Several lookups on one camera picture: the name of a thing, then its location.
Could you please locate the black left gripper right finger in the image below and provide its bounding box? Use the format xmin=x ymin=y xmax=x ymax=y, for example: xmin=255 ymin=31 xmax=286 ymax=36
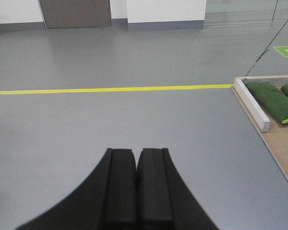
xmin=137 ymin=149 xmax=218 ymax=230

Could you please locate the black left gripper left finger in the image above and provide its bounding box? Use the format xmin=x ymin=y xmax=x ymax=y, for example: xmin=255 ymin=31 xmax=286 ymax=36
xmin=18 ymin=149 xmax=137 ymax=230

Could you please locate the plywood door platform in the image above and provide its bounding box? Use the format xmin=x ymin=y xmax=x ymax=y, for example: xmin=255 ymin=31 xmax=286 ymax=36
xmin=244 ymin=75 xmax=288 ymax=181

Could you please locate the grey background door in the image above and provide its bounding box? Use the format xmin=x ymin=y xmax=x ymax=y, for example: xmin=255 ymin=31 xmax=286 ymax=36
xmin=39 ymin=0 xmax=112 ymax=29

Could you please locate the yellow floor tape line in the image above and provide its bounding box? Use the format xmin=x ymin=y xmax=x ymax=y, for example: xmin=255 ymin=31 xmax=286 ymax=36
xmin=0 ymin=84 xmax=233 ymax=95

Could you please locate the green sandbag left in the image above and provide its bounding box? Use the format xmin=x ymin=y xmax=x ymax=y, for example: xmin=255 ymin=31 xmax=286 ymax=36
xmin=245 ymin=82 xmax=288 ymax=125

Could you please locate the white pillar grey base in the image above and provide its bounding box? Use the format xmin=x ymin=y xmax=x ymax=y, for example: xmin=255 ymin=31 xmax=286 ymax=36
xmin=126 ymin=0 xmax=206 ymax=32

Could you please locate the white frame rail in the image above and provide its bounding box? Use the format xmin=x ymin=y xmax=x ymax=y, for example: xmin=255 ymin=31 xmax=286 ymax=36
xmin=232 ymin=77 xmax=271 ymax=132

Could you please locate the dark guy wire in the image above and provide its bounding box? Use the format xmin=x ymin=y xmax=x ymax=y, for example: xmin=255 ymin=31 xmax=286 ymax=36
xmin=245 ymin=0 xmax=288 ymax=78

